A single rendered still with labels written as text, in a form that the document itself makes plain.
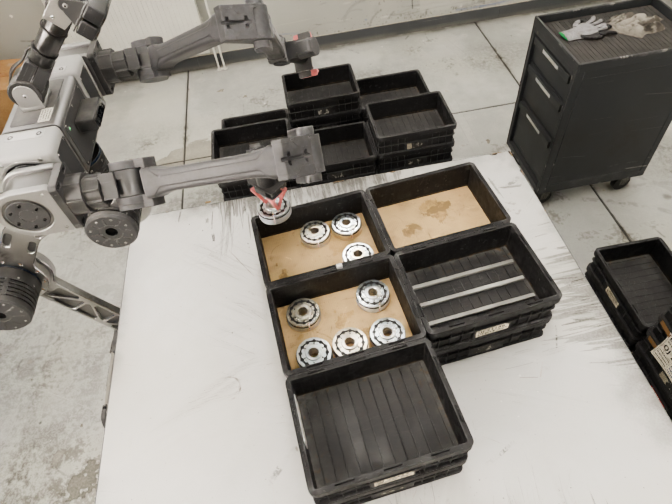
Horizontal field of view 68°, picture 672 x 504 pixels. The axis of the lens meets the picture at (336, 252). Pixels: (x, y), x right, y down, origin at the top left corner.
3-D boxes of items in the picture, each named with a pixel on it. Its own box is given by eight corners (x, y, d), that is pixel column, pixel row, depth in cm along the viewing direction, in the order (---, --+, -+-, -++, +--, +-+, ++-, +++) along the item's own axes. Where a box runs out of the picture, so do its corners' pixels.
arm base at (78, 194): (83, 202, 110) (54, 160, 101) (119, 195, 110) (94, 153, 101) (77, 230, 105) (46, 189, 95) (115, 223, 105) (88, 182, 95)
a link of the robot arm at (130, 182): (89, 175, 100) (96, 202, 101) (139, 167, 100) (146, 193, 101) (106, 173, 109) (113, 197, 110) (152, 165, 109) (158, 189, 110)
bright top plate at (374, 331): (374, 352, 140) (374, 351, 139) (366, 322, 146) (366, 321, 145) (409, 345, 140) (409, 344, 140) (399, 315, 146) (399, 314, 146)
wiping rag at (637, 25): (618, 42, 223) (621, 35, 220) (594, 19, 237) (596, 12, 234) (679, 32, 224) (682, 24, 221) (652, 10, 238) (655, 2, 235)
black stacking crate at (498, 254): (426, 355, 143) (428, 336, 134) (392, 276, 161) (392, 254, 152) (553, 319, 146) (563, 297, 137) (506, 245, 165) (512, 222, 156)
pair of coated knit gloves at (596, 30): (567, 45, 225) (569, 39, 223) (549, 25, 237) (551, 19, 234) (620, 36, 226) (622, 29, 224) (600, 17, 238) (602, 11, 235)
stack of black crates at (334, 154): (307, 216, 272) (297, 170, 245) (300, 180, 291) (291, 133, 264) (378, 204, 273) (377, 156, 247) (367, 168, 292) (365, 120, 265)
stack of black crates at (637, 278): (691, 342, 208) (719, 313, 190) (622, 355, 207) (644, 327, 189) (639, 267, 233) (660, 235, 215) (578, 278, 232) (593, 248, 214)
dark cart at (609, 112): (531, 210, 279) (578, 64, 209) (502, 159, 307) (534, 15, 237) (634, 192, 281) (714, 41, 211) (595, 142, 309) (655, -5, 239)
